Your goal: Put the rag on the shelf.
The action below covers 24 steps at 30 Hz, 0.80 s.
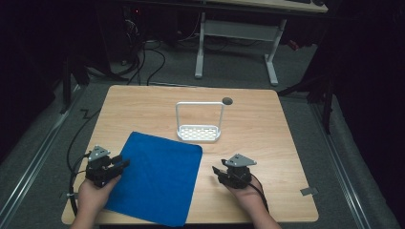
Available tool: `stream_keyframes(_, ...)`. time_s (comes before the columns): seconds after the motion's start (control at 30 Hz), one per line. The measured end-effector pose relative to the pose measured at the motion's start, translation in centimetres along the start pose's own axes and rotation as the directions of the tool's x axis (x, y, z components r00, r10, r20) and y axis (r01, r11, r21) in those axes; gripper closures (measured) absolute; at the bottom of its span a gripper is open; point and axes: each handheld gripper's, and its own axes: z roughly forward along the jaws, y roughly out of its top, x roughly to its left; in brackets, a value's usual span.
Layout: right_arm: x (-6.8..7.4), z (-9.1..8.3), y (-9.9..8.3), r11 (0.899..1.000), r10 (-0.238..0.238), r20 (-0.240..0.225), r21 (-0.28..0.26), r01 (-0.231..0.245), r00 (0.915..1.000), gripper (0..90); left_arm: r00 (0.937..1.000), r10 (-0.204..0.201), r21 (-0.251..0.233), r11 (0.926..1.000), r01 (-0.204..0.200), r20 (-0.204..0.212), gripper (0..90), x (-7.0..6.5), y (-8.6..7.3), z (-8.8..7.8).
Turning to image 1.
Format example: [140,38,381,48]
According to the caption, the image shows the grey tape piece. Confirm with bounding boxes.
[300,186,319,197]

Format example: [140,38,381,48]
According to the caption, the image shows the blue cloth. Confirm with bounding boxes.
[103,131,203,228]

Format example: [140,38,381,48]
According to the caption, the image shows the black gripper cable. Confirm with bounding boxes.
[65,108,102,218]
[249,173,270,214]

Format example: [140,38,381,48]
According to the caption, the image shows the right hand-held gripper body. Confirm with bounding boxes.
[219,154,258,190]

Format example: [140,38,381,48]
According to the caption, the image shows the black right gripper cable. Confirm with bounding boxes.
[249,173,270,214]

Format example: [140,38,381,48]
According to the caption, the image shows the grey metal floor rail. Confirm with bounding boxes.
[312,104,373,229]
[0,85,82,224]

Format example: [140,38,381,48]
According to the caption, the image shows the black metal stand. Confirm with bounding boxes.
[59,56,91,115]
[276,73,336,135]

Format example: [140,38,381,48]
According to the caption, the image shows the black floor cable bundle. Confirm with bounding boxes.
[109,39,167,87]

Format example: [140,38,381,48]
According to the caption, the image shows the white plastic rack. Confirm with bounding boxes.
[175,100,225,143]

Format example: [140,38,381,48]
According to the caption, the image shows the dark computer tower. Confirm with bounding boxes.
[121,4,145,65]

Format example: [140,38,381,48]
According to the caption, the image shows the person's left hand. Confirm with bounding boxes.
[76,175,122,210]

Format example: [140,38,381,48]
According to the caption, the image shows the desk with white legs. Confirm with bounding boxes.
[194,0,330,87]

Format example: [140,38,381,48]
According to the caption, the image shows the person's right hand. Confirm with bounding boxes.
[224,181,267,213]

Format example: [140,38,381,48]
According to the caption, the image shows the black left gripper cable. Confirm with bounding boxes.
[65,108,102,218]

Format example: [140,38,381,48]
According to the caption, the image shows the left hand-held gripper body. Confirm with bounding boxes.
[84,145,124,189]

